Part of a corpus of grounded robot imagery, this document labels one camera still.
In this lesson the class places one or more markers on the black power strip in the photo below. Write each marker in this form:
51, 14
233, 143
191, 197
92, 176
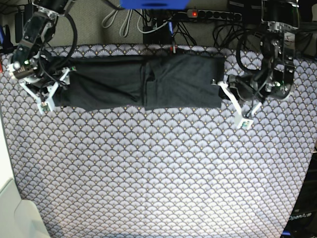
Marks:
213, 15

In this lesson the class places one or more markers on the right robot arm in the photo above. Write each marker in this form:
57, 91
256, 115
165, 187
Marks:
40, 29

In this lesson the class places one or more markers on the dark grey T-shirt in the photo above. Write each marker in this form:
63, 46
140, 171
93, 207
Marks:
151, 82

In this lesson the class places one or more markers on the red and black clamp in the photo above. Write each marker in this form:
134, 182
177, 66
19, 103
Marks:
173, 49

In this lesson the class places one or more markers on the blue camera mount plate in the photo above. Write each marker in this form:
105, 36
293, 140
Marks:
154, 4

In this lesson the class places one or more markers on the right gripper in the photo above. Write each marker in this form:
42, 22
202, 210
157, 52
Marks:
35, 79

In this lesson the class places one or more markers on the black OpenArm box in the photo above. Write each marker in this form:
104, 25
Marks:
302, 222

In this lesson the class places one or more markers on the fan-patterned table cloth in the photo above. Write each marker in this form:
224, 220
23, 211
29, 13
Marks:
183, 172

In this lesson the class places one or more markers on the blue clamp handle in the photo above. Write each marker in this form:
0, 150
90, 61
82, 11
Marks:
170, 27

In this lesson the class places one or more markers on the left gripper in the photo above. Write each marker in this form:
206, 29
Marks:
249, 92

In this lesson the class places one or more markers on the white plastic bin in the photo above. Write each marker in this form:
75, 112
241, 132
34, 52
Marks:
19, 218

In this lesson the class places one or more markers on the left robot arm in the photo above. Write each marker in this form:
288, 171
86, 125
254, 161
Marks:
279, 21

